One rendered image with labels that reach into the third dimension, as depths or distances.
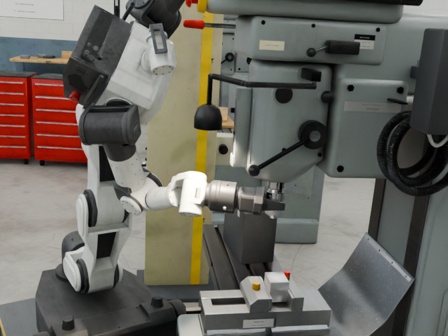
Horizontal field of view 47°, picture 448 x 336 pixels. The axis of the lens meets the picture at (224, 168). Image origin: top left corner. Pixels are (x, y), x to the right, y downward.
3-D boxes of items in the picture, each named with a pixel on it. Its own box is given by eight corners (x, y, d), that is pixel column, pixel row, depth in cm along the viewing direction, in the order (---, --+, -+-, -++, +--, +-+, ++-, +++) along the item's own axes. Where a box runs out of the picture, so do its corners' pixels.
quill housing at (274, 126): (252, 188, 130) (262, 59, 122) (237, 165, 150) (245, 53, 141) (323, 189, 134) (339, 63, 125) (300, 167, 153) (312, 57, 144)
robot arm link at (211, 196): (222, 177, 142) (182, 173, 143) (217, 215, 139) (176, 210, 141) (225, 187, 153) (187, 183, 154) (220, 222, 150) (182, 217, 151)
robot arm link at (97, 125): (94, 161, 150) (81, 128, 140) (101, 140, 156) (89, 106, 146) (133, 161, 149) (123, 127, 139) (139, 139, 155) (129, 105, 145)
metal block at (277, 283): (268, 303, 138) (270, 282, 137) (263, 291, 144) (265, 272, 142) (287, 301, 139) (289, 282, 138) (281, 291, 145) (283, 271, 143)
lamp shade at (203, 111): (189, 125, 133) (189, 101, 131) (213, 124, 137) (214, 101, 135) (202, 131, 127) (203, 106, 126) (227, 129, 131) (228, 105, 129)
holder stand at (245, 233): (241, 265, 176) (245, 210, 171) (222, 239, 196) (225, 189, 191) (273, 262, 180) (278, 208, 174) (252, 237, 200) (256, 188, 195)
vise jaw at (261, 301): (249, 313, 134) (250, 299, 133) (239, 289, 146) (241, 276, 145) (271, 311, 135) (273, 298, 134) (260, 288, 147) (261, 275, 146)
